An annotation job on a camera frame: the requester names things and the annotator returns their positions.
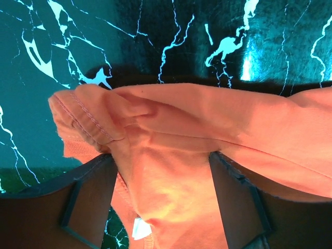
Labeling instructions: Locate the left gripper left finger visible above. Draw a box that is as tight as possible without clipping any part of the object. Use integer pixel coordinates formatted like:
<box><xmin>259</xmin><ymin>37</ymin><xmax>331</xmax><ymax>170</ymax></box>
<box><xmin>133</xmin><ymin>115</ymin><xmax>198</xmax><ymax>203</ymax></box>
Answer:
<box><xmin>15</xmin><ymin>154</ymin><xmax>118</xmax><ymax>248</ymax></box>

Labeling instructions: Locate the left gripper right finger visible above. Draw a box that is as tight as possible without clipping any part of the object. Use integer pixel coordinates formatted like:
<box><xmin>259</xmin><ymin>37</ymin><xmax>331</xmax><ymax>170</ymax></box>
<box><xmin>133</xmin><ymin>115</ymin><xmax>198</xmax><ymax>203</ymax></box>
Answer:
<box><xmin>209</xmin><ymin>152</ymin><xmax>311</xmax><ymax>248</ymax></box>

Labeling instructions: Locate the orange t shirt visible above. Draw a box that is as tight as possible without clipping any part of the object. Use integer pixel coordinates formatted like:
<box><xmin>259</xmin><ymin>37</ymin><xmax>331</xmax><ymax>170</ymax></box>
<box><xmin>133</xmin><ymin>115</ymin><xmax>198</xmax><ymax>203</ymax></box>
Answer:
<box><xmin>49</xmin><ymin>84</ymin><xmax>331</xmax><ymax>248</ymax></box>

